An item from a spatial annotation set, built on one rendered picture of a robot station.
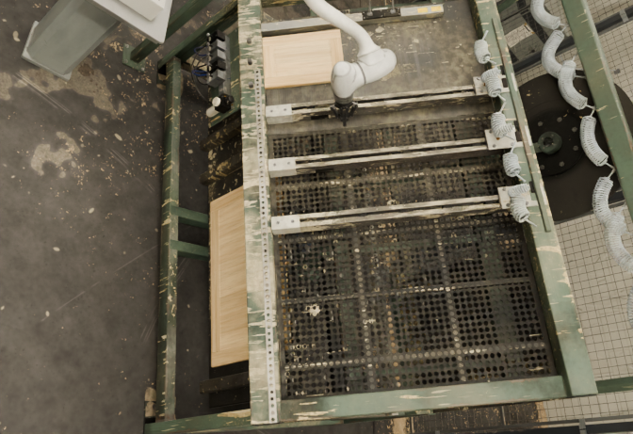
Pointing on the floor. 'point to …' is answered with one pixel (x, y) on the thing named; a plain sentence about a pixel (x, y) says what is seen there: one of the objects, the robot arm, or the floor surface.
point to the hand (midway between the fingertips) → (344, 120)
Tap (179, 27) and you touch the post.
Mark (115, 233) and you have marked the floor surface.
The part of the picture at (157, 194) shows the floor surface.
